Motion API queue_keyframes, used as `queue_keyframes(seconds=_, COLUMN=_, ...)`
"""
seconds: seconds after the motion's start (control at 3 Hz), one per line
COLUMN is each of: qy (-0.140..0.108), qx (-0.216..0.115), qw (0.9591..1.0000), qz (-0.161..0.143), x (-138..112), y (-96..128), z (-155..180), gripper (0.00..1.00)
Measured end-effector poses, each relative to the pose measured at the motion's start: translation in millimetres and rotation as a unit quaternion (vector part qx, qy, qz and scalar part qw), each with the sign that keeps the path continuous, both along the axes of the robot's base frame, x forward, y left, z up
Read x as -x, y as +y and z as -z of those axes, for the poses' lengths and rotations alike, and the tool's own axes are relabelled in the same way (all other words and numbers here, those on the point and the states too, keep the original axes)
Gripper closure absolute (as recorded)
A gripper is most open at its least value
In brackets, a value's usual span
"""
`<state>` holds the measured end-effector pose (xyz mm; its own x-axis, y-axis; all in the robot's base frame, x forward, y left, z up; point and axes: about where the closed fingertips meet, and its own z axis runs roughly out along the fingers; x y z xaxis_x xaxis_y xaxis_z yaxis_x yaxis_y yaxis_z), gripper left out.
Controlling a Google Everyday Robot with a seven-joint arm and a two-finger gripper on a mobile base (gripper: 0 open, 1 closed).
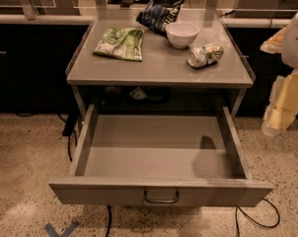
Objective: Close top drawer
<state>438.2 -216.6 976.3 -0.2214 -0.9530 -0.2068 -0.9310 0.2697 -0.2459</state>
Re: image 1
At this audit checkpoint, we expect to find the black cable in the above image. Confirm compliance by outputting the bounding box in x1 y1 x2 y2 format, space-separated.
56 113 79 163
235 197 281 237

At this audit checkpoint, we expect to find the black cable left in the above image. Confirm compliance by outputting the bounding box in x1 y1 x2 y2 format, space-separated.
56 113 79 163

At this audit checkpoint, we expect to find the dark blue chip bag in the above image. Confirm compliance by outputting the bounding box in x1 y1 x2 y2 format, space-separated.
136 0 182 36

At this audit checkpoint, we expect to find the crushed soda can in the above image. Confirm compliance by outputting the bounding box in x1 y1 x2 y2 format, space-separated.
186 43 224 69

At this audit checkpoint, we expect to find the black top drawer handle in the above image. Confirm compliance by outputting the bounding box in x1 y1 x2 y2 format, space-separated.
143 191 180 204

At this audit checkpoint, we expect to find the dark counter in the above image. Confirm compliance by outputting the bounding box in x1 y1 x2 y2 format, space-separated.
0 24 87 114
226 23 292 118

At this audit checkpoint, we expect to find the dark counter left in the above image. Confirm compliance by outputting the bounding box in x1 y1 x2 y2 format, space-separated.
0 24 87 114

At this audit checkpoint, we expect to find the green chip bag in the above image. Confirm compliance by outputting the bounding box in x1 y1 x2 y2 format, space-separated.
93 27 144 61

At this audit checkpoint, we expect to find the grey metal cabinet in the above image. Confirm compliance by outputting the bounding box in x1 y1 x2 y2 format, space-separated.
67 9 255 115

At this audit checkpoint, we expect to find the grey top drawer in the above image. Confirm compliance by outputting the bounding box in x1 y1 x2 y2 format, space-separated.
49 107 273 207

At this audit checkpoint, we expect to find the black cable right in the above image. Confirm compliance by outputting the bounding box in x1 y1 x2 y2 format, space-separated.
235 197 281 237

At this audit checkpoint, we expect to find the white bowl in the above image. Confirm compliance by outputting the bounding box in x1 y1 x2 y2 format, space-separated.
166 22 199 48

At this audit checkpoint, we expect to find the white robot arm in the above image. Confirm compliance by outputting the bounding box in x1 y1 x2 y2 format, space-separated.
261 13 298 136

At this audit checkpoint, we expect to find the dark counter right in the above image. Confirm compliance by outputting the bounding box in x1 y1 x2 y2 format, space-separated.
226 23 292 118

